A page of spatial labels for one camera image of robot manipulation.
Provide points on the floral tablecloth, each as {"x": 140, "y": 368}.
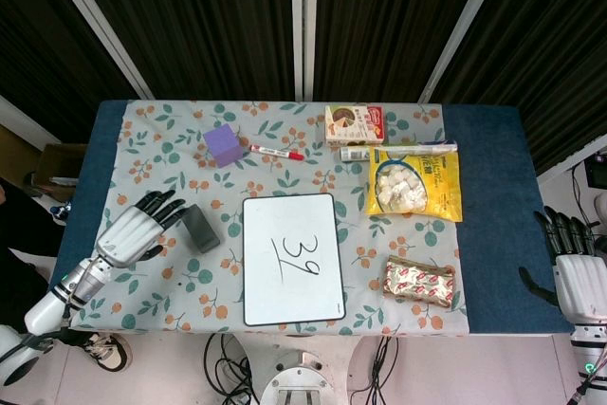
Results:
{"x": 156, "y": 172}

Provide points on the red white marker pen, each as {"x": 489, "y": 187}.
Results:
{"x": 277, "y": 152}

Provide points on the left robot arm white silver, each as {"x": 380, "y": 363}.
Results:
{"x": 47, "y": 310}

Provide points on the beige black sneaker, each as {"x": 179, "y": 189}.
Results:
{"x": 111, "y": 355}

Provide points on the black pleated curtain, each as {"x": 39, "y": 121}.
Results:
{"x": 199, "y": 21}

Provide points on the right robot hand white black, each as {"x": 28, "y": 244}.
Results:
{"x": 581, "y": 281}

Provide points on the dark grey board eraser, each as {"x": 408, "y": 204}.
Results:
{"x": 201, "y": 232}

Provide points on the white board with black frame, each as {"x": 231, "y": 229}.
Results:
{"x": 294, "y": 291}

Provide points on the gold foil snack packet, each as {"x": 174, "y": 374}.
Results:
{"x": 419, "y": 281}

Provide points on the silver cylindrical tube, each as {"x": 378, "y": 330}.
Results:
{"x": 355, "y": 154}

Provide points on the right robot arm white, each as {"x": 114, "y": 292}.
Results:
{"x": 590, "y": 353}

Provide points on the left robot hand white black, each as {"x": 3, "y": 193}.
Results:
{"x": 125, "y": 236}

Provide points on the white purple flat tube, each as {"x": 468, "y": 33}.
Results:
{"x": 422, "y": 146}

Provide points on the black device with screen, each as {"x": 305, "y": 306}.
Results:
{"x": 596, "y": 171}

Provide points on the white frame post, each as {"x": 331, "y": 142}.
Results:
{"x": 465, "y": 21}
{"x": 303, "y": 21}
{"x": 95, "y": 21}

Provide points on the purple foam cube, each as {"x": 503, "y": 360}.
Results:
{"x": 223, "y": 145}

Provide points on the brown cardboard box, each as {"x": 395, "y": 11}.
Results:
{"x": 59, "y": 163}

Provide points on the person in dark clothing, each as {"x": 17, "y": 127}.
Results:
{"x": 23, "y": 234}

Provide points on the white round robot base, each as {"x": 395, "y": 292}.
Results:
{"x": 299, "y": 379}

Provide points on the cream snack box with pie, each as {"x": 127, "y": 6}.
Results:
{"x": 355, "y": 125}

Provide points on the blue table cover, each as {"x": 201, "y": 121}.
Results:
{"x": 498, "y": 210}

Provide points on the yellow bag of white candy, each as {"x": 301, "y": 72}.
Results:
{"x": 417, "y": 187}

